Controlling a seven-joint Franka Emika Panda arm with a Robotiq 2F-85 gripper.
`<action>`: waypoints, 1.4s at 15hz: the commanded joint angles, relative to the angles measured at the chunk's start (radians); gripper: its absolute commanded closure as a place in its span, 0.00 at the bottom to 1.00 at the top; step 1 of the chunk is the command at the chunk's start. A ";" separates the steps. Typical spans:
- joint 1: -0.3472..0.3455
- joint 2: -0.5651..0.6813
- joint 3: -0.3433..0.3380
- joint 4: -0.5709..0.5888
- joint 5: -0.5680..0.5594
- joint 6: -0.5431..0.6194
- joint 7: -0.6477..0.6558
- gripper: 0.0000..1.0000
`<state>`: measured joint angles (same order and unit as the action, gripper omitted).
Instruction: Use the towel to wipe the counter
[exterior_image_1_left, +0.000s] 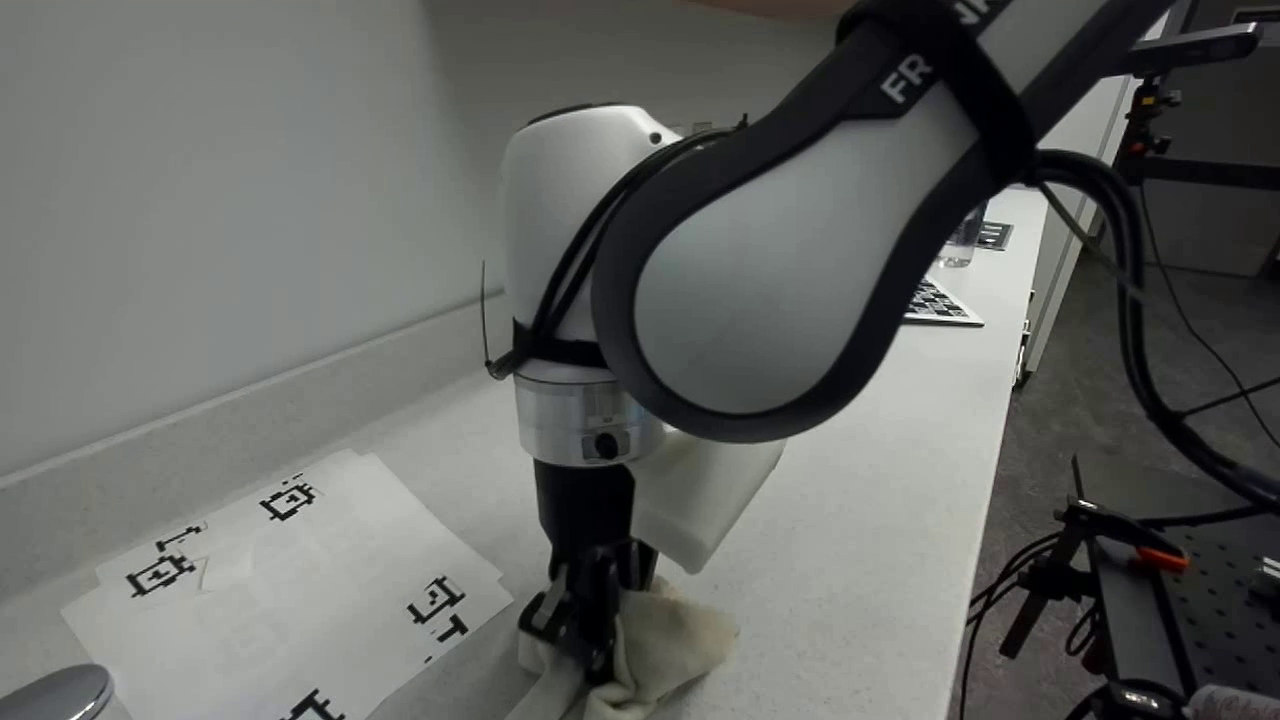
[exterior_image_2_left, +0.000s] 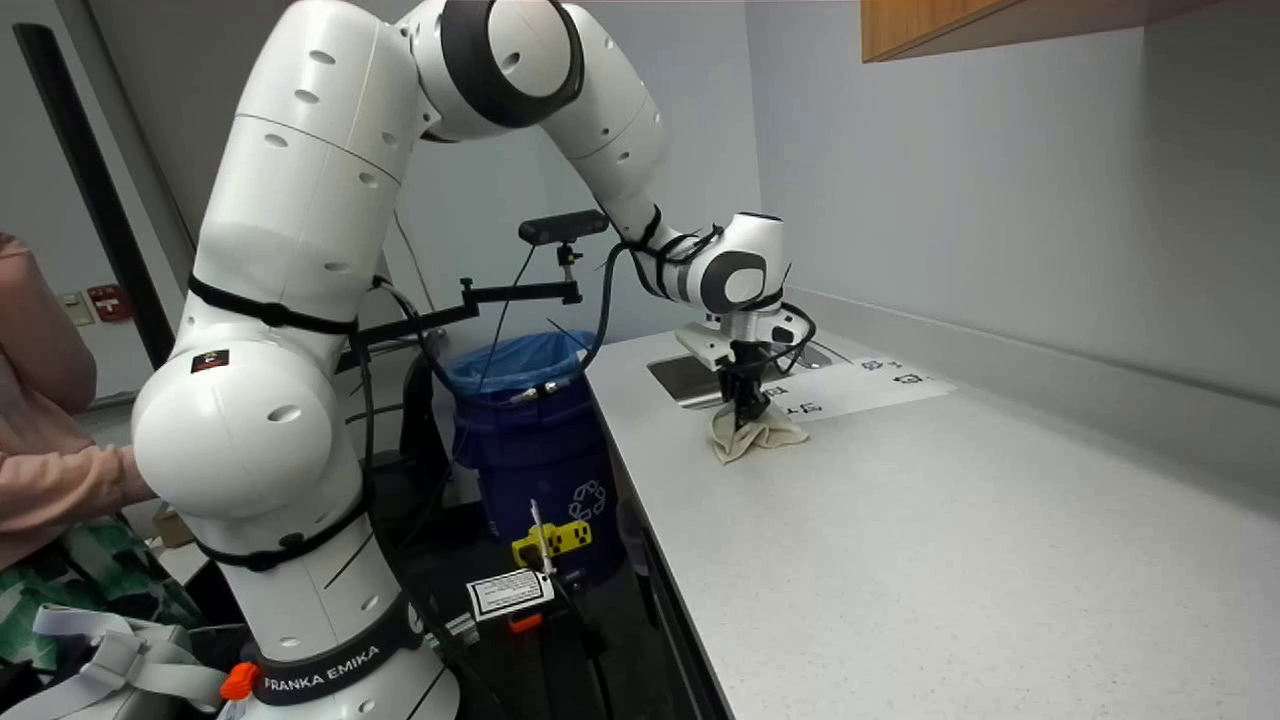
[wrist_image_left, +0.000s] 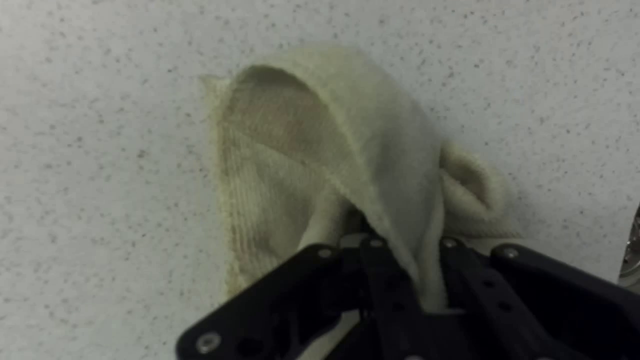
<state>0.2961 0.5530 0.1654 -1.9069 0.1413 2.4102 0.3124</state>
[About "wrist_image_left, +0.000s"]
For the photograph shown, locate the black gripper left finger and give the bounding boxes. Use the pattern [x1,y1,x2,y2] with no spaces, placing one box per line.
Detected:
[173,232,432,360]

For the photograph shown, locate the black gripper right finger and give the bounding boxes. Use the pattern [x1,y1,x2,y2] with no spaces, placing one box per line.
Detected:
[437,233,640,360]

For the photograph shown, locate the cream cloth towel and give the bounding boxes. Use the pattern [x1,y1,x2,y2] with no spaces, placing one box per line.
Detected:
[198,44,524,316]

